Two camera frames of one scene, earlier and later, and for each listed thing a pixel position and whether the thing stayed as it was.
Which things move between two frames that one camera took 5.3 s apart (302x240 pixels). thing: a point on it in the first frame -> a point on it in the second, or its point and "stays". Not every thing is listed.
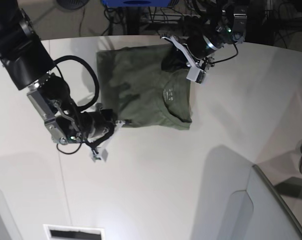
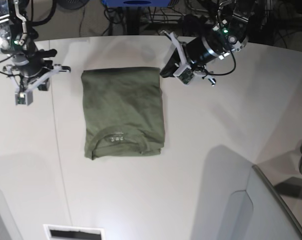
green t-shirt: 146,86 -> 123,112
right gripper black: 199,46 stays
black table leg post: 132,20 stays
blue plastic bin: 136,3 stays
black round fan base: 72,4 stays
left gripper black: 103,126 -> 28,64
